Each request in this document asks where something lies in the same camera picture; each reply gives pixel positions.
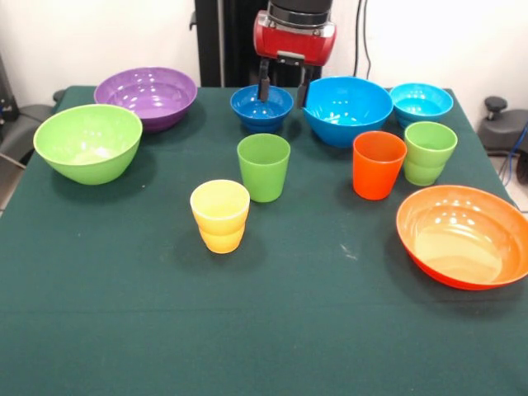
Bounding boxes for ribbed yellow cup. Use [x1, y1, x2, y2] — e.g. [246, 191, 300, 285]
[189, 178, 252, 255]

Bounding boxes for dark green table cloth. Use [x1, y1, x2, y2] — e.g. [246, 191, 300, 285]
[0, 85, 528, 396]

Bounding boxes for ribbed green cup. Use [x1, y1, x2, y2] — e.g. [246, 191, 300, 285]
[403, 121, 459, 187]

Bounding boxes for large blue bowl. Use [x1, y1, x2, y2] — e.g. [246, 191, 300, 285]
[302, 75, 394, 149]

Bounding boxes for plain orange cup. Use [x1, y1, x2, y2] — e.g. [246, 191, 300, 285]
[352, 130, 408, 201]

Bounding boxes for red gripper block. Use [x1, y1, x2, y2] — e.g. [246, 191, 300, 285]
[252, 10, 337, 110]

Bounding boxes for grey chair base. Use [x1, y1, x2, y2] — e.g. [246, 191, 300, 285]
[0, 102, 57, 158]

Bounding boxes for black hanging cable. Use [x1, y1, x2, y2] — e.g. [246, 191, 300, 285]
[352, 3, 362, 79]
[361, 3, 373, 80]

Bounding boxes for light blue small bowl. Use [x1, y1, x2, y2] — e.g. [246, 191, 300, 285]
[389, 82, 455, 129]

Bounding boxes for purple bowl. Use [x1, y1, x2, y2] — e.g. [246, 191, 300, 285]
[93, 67, 199, 133]

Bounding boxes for wide orange bowl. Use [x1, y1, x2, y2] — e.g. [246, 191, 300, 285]
[395, 184, 528, 291]

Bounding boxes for dark blue small bowl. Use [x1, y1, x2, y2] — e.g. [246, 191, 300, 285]
[229, 84, 295, 134]

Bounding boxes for large green bowl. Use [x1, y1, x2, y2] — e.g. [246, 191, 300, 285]
[32, 103, 144, 186]

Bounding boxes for plain green cup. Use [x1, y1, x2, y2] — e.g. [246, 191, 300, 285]
[236, 133, 292, 204]

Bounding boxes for blue cable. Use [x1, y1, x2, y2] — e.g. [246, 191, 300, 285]
[498, 123, 528, 185]

